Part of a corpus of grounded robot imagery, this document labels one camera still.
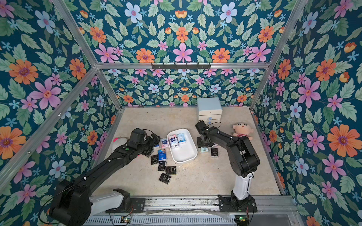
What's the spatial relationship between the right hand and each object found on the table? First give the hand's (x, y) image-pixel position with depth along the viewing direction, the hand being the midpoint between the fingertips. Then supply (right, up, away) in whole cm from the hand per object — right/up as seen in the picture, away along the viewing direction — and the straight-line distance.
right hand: (203, 143), depth 96 cm
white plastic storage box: (-11, -5, -2) cm, 12 cm away
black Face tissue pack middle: (-26, -12, -10) cm, 31 cm away
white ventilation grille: (-22, -35, -26) cm, 48 cm away
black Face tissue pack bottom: (-24, -18, -15) cm, 33 cm away
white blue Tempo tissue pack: (-20, +2, -3) cm, 20 cm away
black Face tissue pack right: (-20, -14, -12) cm, 27 cm away
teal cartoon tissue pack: (0, -3, -5) cm, 6 cm away
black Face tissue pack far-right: (+7, -5, -4) cm, 10 cm away
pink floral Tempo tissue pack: (-27, 0, 0) cm, 27 cm away
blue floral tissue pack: (-27, -6, -6) cm, 28 cm away
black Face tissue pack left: (-32, -9, -7) cm, 34 cm away
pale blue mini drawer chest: (+5, +23, +2) cm, 24 cm away
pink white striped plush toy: (-57, +2, -5) cm, 57 cm away
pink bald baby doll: (+27, +10, 0) cm, 28 cm away
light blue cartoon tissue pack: (-15, +4, +2) cm, 16 cm away
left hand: (-28, +4, -11) cm, 30 cm away
